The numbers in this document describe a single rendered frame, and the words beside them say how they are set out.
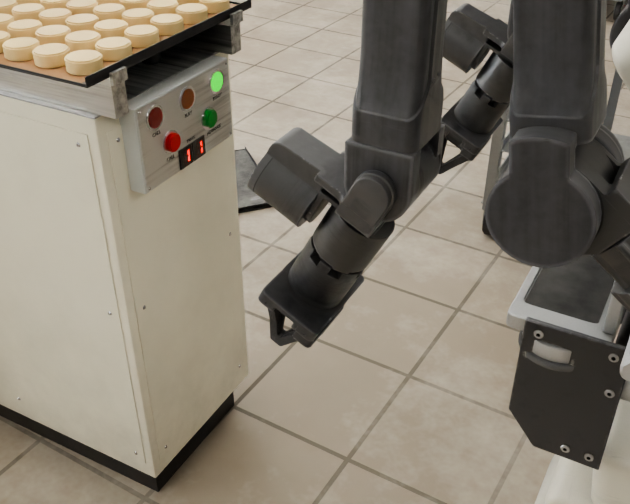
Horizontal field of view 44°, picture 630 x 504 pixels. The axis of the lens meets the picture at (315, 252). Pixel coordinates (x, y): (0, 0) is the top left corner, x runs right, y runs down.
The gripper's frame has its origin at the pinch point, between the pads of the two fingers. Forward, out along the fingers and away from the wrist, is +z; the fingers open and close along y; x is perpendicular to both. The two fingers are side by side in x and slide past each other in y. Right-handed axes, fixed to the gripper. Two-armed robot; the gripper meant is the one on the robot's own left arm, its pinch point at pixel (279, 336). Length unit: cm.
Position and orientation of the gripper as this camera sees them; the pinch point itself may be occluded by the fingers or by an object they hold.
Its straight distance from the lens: 80.7
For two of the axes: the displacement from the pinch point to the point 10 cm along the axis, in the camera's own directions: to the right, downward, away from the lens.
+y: -4.8, 4.8, -7.3
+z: -4.1, 6.2, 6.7
